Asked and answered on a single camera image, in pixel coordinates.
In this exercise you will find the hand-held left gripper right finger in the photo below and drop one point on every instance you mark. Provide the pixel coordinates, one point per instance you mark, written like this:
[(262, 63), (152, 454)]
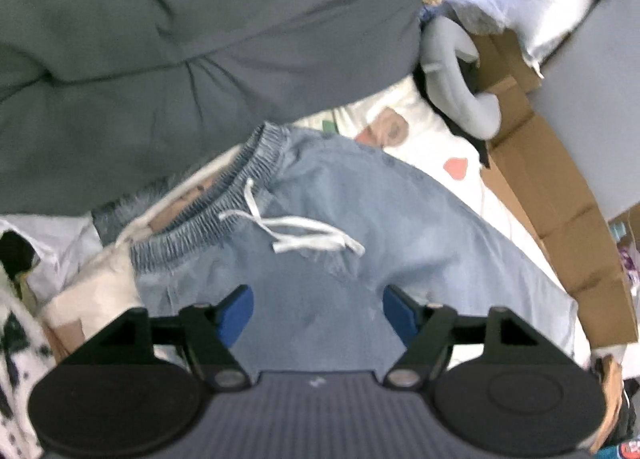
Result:
[(400, 314)]

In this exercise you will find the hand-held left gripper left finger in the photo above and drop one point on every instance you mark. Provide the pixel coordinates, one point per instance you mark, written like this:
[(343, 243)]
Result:
[(237, 311)]

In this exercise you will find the light blue jeans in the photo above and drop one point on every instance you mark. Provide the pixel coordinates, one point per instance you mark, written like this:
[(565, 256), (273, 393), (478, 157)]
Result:
[(400, 239)]

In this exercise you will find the bear printed blanket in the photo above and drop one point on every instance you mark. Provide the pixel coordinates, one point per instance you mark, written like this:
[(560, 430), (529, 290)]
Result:
[(425, 139)]

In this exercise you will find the brown cardboard box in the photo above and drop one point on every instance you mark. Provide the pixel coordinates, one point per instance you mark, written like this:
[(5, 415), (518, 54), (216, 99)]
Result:
[(565, 219)]

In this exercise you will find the brown cloth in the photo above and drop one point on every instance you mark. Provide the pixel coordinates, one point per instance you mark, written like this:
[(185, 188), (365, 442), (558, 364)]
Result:
[(611, 389)]

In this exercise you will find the grey neck pillow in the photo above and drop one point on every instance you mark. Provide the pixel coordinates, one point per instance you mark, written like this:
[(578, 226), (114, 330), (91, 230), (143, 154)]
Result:
[(465, 99)]

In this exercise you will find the black spotted white cloth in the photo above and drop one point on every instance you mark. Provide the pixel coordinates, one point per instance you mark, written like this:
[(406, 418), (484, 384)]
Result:
[(20, 379)]

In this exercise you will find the purple refill pouch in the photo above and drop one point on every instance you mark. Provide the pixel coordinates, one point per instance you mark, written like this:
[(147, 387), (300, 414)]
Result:
[(631, 259)]

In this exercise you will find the teal patterned cloth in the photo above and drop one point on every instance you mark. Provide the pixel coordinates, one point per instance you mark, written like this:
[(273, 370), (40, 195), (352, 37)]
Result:
[(622, 451)]

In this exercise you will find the dark grey-green garment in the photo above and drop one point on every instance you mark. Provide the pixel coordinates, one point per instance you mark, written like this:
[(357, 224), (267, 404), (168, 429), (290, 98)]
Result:
[(200, 39)]

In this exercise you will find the large grey wrapped block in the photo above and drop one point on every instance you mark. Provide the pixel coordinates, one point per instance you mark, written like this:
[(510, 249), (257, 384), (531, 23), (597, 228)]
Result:
[(600, 114)]

